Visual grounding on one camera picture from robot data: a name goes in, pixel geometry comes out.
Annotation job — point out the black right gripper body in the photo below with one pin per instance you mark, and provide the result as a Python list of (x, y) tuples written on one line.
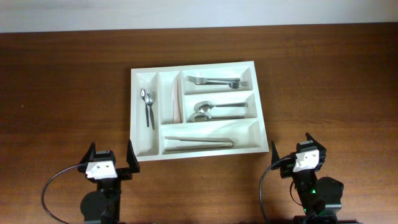
[(287, 165)]

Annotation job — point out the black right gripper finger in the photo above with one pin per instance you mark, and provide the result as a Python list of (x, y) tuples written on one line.
[(311, 142), (275, 156)]

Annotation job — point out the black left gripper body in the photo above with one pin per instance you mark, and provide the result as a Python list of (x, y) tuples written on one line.
[(124, 173)]

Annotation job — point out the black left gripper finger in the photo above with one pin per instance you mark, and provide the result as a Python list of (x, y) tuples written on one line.
[(131, 159), (89, 154)]

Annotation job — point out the small teaspoon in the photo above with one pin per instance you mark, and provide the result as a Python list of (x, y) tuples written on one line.
[(149, 103), (143, 94)]

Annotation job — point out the steel tablespoon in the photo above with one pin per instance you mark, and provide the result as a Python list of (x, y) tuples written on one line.
[(202, 117), (206, 106)]

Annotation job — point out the pink plastic knife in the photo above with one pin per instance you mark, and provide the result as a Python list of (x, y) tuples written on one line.
[(174, 95)]

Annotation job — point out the steel fork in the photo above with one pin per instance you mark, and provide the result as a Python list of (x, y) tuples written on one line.
[(201, 80), (233, 85)]

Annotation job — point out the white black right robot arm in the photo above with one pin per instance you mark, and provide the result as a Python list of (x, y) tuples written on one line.
[(319, 198)]

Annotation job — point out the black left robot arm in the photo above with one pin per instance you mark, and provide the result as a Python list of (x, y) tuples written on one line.
[(103, 205)]

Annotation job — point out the white plastic cutlery tray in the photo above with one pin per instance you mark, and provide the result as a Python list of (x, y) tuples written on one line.
[(248, 134)]

